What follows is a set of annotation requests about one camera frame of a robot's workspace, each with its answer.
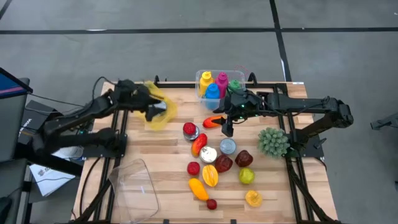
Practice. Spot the magenta plastic bottle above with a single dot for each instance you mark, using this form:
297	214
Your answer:
221	84

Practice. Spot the black box white lettering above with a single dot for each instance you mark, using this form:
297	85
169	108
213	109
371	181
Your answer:
29	119

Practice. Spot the green apple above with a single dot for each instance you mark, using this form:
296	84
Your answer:
247	175

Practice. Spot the green succulent plant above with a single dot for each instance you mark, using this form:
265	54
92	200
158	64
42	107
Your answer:
273	143

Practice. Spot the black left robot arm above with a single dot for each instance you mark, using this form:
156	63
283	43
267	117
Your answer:
77	113

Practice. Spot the clear plastic tray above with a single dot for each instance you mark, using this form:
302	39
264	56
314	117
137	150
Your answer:
133	193

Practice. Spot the white round object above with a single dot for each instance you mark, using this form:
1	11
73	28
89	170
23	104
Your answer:
208	154

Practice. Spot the dark red wrinkled fruit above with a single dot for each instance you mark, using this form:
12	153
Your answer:
223	163
243	158

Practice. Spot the orange yellow mango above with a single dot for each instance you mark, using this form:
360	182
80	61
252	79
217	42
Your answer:
198	189

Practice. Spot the blue screen monitor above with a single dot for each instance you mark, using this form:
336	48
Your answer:
9	84

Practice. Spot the clear plastic bin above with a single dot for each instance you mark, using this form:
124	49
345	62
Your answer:
200	99

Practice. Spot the yellow plastic bin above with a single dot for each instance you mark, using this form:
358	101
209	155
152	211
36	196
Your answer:
168	115

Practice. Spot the yellow plastic bottle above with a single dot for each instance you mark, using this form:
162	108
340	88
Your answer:
205	82

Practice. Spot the red pomegranate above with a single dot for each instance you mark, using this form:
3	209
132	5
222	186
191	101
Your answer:
211	204

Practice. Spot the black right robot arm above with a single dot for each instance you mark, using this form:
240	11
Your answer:
311	104

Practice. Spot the black frame clamp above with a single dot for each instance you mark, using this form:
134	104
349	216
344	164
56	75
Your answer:
157	79
252	77
233	221
166	221

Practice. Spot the white paper sheet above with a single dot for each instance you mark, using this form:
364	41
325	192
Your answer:
49	179

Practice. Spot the green plastic bottle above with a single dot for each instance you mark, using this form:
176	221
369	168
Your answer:
235	84

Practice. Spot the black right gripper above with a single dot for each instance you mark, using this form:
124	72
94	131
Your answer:
244	104

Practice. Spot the grey computer case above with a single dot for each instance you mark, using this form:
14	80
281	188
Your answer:
12	124

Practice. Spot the clear bin with blue contents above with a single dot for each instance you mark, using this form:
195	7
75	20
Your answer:
212	93

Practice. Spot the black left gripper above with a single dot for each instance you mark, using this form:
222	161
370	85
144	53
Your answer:
136	95

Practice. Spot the black metal table frame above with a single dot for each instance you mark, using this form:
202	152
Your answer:
180	85

